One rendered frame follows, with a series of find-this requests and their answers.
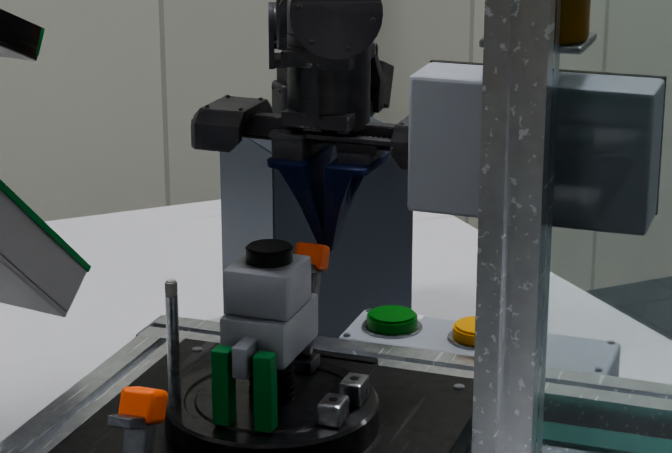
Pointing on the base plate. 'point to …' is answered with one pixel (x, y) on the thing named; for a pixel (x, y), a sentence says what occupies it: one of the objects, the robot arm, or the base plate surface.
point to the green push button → (392, 320)
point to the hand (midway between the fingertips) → (328, 203)
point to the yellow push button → (465, 330)
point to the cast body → (268, 305)
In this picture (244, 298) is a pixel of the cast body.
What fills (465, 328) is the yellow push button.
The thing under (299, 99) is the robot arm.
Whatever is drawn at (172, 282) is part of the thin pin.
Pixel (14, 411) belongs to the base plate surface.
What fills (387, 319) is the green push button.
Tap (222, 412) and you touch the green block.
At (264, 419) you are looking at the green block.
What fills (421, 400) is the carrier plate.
